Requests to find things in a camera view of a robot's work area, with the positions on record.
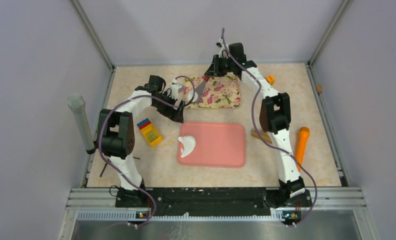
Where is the wooden rolling pin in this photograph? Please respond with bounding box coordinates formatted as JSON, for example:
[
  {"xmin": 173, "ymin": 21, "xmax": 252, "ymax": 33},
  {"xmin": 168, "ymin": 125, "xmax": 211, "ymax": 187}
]
[{"xmin": 250, "ymin": 128, "xmax": 273, "ymax": 144}]

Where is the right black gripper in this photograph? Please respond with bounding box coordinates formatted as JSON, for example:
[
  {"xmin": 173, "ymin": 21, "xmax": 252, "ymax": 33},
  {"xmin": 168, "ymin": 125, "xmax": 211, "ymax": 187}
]
[{"xmin": 204, "ymin": 56, "xmax": 234, "ymax": 79}]

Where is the red orange toy block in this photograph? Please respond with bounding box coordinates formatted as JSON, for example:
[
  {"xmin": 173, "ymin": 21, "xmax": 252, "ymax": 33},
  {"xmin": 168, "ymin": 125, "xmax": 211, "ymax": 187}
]
[{"xmin": 265, "ymin": 75, "xmax": 276, "ymax": 86}]

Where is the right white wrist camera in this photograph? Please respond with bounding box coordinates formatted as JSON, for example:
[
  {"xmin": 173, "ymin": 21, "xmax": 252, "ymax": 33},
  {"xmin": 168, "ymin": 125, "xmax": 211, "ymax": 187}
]
[{"xmin": 216, "ymin": 38, "xmax": 230, "ymax": 59}]

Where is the yellow multicolour toy block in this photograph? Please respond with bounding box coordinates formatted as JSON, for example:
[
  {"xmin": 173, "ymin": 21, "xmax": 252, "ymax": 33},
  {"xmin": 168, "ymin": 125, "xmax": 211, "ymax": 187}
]
[{"xmin": 136, "ymin": 118, "xmax": 163, "ymax": 147}]

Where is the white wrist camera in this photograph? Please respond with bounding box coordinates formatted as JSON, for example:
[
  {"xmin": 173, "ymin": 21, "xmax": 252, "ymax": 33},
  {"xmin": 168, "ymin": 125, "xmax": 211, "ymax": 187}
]
[
  {"xmin": 169, "ymin": 83, "xmax": 185, "ymax": 100},
  {"xmin": 216, "ymin": 38, "xmax": 230, "ymax": 59}
]

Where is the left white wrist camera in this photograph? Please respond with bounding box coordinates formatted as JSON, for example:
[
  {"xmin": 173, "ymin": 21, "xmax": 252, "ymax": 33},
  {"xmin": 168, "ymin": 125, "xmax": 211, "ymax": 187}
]
[{"xmin": 169, "ymin": 83, "xmax": 185, "ymax": 100}]

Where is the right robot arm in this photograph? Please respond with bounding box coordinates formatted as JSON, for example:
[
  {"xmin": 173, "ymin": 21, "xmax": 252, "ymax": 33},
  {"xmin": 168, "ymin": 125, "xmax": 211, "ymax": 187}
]
[{"xmin": 204, "ymin": 42, "xmax": 306, "ymax": 208}]

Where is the grey cylinder post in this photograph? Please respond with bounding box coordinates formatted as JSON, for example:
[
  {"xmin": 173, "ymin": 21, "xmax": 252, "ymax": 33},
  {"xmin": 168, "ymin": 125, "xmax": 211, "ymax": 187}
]
[{"xmin": 67, "ymin": 93, "xmax": 96, "ymax": 155}]

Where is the small wooden wall knob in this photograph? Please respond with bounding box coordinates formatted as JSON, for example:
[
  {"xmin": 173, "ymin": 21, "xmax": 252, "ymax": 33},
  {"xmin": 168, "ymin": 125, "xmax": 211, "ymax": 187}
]
[{"xmin": 315, "ymin": 84, "xmax": 323, "ymax": 94}]

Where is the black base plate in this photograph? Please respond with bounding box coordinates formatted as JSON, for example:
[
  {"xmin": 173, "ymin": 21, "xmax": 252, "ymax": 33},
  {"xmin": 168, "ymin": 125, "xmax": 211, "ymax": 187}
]
[{"xmin": 115, "ymin": 187, "xmax": 312, "ymax": 218}]

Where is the small black tripod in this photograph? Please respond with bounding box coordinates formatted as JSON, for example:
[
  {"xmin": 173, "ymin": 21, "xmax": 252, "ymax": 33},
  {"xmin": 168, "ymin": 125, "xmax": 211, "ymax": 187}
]
[{"xmin": 99, "ymin": 156, "xmax": 141, "ymax": 178}]

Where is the white dough ball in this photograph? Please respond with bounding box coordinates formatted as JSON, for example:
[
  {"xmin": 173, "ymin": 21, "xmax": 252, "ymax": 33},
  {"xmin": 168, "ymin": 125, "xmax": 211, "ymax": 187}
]
[{"xmin": 178, "ymin": 135, "xmax": 197, "ymax": 158}]

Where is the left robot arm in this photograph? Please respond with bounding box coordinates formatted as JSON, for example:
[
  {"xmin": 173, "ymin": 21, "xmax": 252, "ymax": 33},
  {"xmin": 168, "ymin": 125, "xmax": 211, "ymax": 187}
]
[{"xmin": 95, "ymin": 75, "xmax": 187, "ymax": 207}]

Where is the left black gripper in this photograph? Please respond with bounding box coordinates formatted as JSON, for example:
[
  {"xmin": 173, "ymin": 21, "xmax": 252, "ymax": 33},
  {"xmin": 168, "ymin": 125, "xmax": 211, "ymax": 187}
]
[{"xmin": 152, "ymin": 91, "xmax": 185, "ymax": 123}]

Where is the orange toy carrot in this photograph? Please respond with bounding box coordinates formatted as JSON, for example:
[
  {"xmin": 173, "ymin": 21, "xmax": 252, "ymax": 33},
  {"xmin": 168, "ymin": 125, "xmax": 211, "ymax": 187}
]
[{"xmin": 295, "ymin": 126, "xmax": 310, "ymax": 171}]

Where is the floral yellow tray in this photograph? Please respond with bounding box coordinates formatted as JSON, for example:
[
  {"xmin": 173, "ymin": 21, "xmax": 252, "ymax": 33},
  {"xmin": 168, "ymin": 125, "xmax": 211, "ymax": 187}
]
[{"xmin": 187, "ymin": 75, "xmax": 241, "ymax": 109}]

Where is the pink plastic tray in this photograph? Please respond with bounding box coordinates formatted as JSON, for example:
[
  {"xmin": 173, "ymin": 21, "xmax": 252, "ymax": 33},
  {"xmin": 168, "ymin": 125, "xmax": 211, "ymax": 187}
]
[{"xmin": 177, "ymin": 121, "xmax": 246, "ymax": 168}]

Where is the metal scraper wooden handle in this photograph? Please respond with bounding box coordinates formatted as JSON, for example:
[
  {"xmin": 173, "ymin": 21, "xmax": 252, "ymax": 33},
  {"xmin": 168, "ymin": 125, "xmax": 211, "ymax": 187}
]
[{"xmin": 193, "ymin": 76, "xmax": 210, "ymax": 103}]

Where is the round white dumpling wrapper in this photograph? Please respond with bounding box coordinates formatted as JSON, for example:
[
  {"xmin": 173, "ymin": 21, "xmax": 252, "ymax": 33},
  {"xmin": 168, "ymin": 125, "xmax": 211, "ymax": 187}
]
[{"xmin": 186, "ymin": 90, "xmax": 199, "ymax": 104}]

